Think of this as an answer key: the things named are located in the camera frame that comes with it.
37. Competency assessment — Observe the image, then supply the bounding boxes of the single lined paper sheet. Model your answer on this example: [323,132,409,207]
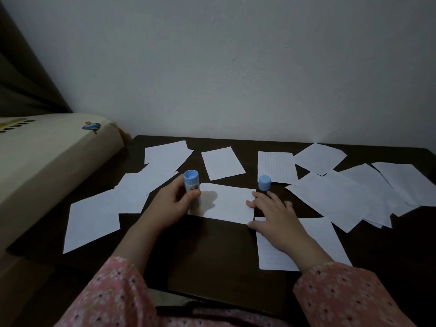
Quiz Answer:
[188,183,257,225]
[255,217,352,272]

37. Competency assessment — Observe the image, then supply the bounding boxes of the person's right forearm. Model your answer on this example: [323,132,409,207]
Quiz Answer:
[292,245,418,327]

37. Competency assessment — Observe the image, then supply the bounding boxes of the person's right hand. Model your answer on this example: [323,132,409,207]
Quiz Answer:
[246,191,324,261]

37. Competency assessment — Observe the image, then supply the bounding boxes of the white paper sheets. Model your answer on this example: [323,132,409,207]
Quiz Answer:
[63,140,436,255]

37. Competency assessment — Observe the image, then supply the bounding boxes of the person's left hand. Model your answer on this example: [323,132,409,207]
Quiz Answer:
[143,173,202,232]

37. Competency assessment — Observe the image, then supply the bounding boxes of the white panda print glue stick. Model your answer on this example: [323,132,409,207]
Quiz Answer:
[183,169,201,201]

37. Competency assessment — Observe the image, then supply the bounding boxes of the person's left forearm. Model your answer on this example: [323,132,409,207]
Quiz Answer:
[54,218,164,327]

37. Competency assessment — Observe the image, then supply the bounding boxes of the dark brown curtain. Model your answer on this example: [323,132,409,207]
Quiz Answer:
[0,1,73,117]

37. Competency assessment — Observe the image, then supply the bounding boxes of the beige mattress with whale print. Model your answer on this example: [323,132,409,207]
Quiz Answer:
[0,113,125,256]

